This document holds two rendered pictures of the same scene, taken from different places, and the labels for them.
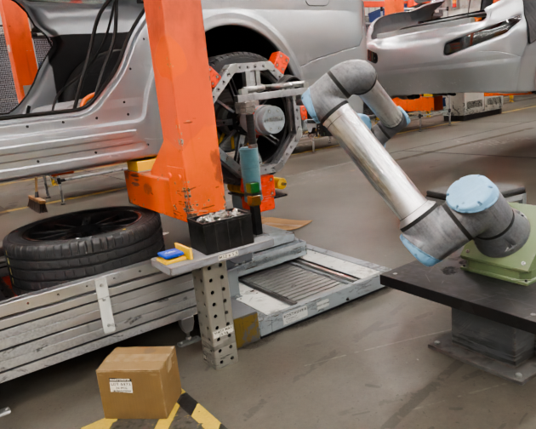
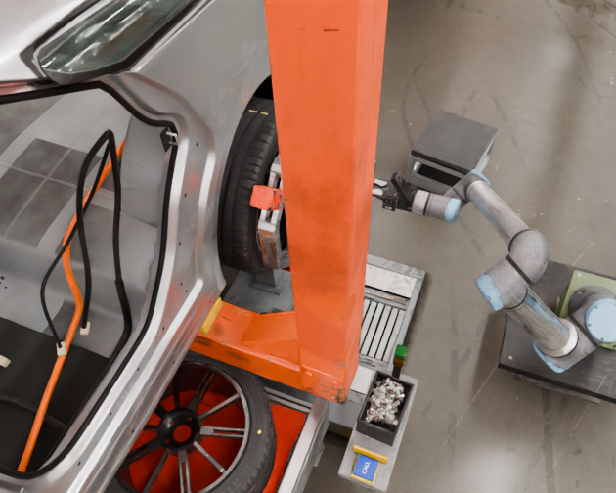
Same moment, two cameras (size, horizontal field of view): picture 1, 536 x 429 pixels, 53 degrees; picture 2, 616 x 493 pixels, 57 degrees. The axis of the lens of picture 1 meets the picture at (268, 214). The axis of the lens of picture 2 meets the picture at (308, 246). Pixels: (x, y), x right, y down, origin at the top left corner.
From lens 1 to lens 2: 2.17 m
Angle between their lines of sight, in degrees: 47
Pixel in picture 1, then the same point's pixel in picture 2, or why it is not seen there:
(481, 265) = not seen: hidden behind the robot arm
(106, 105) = (168, 306)
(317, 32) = not seen: hidden behind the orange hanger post
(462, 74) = not seen: outside the picture
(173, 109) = (340, 345)
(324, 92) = (515, 292)
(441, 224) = (583, 348)
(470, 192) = (611, 325)
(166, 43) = (345, 304)
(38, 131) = (120, 404)
